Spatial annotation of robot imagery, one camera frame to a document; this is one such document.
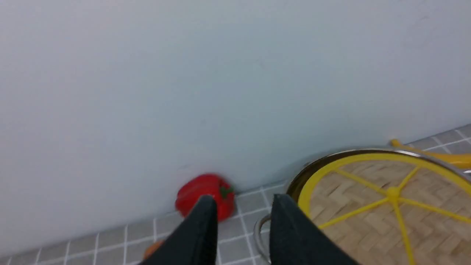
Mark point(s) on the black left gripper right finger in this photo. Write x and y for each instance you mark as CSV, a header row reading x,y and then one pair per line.
x,y
295,240

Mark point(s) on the stainless steel pot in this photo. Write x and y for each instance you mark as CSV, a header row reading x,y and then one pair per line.
x,y
263,225

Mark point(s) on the red bell pepper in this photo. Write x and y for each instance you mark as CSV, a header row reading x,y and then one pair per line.
x,y
207,184

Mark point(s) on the brown potato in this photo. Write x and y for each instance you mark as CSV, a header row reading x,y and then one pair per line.
x,y
152,248

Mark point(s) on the yellow woven bamboo steamer lid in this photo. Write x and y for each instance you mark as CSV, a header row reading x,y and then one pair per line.
x,y
389,208

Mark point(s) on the grey checkered tablecloth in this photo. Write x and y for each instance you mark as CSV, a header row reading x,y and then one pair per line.
x,y
236,244

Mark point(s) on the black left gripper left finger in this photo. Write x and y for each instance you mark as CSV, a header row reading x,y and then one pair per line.
x,y
194,241

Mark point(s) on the yellow banana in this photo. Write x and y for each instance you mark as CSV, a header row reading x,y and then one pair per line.
x,y
462,161

